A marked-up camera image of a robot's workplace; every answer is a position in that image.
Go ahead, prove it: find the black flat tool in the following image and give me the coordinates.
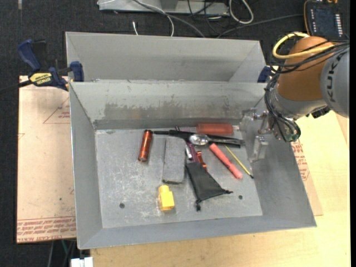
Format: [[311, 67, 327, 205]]
[[153, 129, 243, 148]]

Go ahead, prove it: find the pink marker pen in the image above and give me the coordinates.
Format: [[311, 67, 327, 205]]
[[209, 143, 244, 180]]

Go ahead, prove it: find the shiny metal spoon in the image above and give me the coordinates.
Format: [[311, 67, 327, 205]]
[[189, 133, 246, 147]]

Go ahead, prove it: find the grey sponge block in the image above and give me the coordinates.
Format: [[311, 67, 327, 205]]
[[161, 137, 187, 185]]

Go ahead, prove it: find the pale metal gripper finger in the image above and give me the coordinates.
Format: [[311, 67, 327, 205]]
[[239, 108, 265, 139], [248, 136, 270, 164]]

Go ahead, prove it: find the black drawstring pouch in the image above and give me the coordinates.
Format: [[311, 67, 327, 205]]
[[184, 162, 234, 212]]

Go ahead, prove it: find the grey metal bin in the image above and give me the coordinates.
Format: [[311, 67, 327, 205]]
[[65, 31, 318, 250]]

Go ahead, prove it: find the orange metal flashlight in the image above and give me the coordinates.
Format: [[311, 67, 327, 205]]
[[137, 129, 154, 163]]

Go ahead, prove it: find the thin yellow pencil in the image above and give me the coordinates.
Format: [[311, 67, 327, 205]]
[[224, 145, 255, 179]]

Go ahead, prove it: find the red-brown handled screwdriver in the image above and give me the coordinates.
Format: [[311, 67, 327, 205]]
[[175, 122, 235, 136]]

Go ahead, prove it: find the yellow toy block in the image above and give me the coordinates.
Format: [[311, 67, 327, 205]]
[[157, 185, 176, 212]]

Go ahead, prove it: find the brown cardboard board red print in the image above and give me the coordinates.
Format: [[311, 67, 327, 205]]
[[16, 75, 324, 244]]

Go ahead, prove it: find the black cylinder on white bracket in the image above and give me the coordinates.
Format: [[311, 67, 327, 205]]
[[310, 106, 332, 120]]

